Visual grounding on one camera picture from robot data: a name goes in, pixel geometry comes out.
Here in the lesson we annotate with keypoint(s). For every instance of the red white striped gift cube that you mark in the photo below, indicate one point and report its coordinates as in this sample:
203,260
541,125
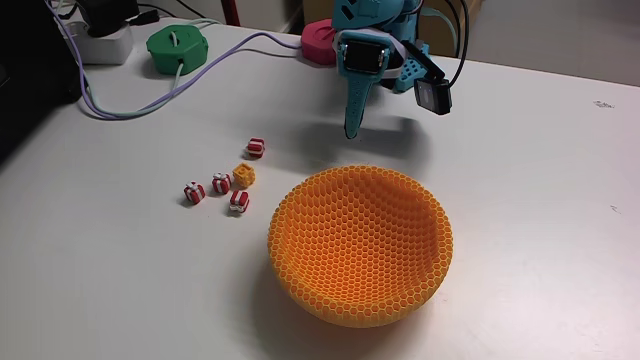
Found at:
255,148
221,183
239,201
194,192

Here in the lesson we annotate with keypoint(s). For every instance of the yellow cube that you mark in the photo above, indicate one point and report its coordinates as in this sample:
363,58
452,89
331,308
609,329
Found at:
244,175

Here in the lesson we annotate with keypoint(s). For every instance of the yellow honeycomb basket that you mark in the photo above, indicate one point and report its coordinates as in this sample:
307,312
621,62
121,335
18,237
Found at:
360,250

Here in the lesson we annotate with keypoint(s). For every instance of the pink round printed box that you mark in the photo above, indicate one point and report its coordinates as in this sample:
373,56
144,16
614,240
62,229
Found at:
317,45

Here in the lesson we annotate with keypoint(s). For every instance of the red pole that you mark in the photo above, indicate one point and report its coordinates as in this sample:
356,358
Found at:
230,12

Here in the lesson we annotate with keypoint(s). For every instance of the green round printed box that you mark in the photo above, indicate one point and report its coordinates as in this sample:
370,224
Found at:
177,47

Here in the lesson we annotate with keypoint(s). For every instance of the black power adapter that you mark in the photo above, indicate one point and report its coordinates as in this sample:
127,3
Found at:
107,15

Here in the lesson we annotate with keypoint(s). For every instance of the white power strip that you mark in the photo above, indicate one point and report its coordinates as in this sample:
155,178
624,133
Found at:
102,47

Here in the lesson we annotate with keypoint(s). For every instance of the large black object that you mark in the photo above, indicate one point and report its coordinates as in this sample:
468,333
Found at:
30,75

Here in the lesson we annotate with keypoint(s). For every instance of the black camera box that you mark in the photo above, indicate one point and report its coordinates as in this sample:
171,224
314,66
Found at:
432,95

